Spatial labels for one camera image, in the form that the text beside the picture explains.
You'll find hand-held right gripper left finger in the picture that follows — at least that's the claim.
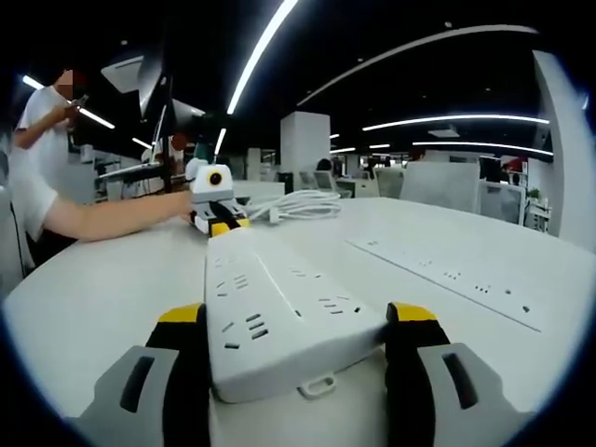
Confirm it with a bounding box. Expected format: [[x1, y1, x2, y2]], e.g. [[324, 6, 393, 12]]
[[78, 302, 213, 447]]

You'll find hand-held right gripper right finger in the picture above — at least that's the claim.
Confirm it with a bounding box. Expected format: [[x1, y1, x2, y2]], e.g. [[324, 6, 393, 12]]
[[384, 301, 536, 447]]

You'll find white power strip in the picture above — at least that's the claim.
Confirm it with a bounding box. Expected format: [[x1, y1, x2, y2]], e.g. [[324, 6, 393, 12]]
[[204, 230, 390, 405]]

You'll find white desk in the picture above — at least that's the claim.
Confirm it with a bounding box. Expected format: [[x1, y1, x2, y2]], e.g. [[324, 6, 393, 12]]
[[0, 196, 596, 447]]

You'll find long ceiling light strip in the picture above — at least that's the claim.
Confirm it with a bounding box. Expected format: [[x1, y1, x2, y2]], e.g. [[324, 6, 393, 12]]
[[226, 0, 299, 115]]

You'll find white side table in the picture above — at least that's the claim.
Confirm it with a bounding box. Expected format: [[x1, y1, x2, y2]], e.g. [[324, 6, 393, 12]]
[[95, 160, 187, 183]]

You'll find open laptop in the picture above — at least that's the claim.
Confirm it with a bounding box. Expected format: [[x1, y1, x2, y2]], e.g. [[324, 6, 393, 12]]
[[148, 105, 169, 163]]

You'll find black pole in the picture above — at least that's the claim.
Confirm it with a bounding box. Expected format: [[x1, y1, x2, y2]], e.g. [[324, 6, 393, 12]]
[[160, 13, 177, 195]]

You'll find ceiling air conditioner unit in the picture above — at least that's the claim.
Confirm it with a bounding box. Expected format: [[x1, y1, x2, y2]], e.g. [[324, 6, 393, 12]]
[[101, 55, 145, 92]]

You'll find white office chair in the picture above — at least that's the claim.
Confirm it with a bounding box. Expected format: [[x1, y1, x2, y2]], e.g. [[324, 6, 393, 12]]
[[400, 160, 481, 215]]

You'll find grey mesh office chair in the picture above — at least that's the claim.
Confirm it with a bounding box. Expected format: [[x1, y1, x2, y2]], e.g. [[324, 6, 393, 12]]
[[479, 181, 525, 224]]

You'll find coiled white power strip cable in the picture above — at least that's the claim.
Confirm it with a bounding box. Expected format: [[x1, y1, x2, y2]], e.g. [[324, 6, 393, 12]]
[[244, 188, 345, 224]]

